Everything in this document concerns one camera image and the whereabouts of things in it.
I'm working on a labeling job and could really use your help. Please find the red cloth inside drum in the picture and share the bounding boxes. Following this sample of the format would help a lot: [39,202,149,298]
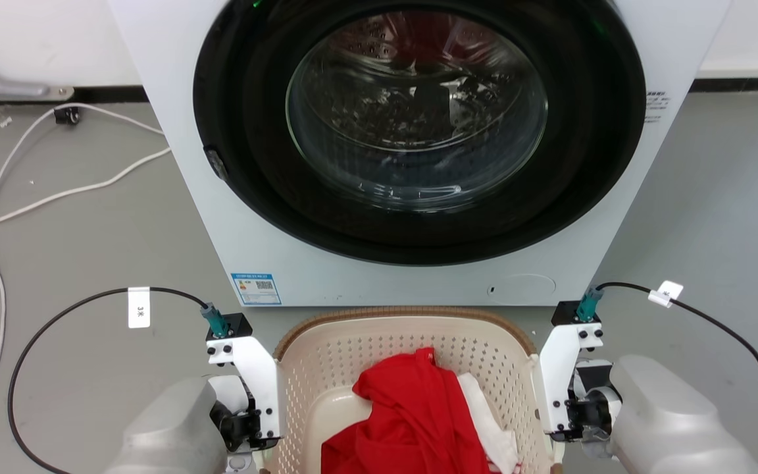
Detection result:
[379,12,480,74]

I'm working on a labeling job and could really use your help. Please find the black round washer door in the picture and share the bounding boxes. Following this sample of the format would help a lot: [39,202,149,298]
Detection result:
[193,0,647,267]

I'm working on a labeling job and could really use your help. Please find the red garment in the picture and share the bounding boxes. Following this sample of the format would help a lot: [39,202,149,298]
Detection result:
[321,348,493,474]

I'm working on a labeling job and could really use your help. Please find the round washer filter cover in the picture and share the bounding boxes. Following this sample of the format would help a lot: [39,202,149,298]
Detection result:
[487,274,557,305]

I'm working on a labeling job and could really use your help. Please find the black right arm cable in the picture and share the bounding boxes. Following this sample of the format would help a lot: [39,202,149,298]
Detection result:
[575,282,758,474]

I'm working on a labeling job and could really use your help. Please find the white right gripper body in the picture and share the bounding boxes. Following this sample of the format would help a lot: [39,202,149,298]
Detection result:
[538,321,617,443]

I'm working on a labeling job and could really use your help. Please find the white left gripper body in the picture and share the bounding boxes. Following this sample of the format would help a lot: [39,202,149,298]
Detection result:
[206,334,282,454]

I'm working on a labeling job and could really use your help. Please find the thick white floor cable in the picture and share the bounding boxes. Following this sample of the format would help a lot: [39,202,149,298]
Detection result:
[0,147,173,237]

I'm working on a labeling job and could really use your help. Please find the small white cable tag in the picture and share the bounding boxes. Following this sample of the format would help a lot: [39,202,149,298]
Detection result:
[647,280,684,309]

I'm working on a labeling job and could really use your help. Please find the white front-load washing machine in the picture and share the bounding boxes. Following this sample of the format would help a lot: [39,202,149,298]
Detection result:
[107,0,732,308]

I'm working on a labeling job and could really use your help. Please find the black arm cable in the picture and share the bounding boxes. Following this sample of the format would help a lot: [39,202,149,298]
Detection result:
[575,282,758,474]
[8,286,230,474]

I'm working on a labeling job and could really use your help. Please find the grey curved floor base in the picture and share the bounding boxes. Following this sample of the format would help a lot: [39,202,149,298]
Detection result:
[0,36,75,102]

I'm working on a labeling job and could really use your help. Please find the white cloth with red trim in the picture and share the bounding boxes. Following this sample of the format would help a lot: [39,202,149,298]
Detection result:
[457,373,526,474]

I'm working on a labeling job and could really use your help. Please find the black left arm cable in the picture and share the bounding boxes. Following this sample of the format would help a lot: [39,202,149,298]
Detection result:
[8,286,230,474]

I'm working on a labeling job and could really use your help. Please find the blue energy label sticker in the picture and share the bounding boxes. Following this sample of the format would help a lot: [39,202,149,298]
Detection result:
[230,273,282,306]

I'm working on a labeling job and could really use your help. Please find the beige perforated laundry basket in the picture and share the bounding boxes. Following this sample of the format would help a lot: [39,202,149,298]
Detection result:
[272,306,563,474]

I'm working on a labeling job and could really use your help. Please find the white cable tag with print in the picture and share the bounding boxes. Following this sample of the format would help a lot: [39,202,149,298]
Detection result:
[127,286,151,329]

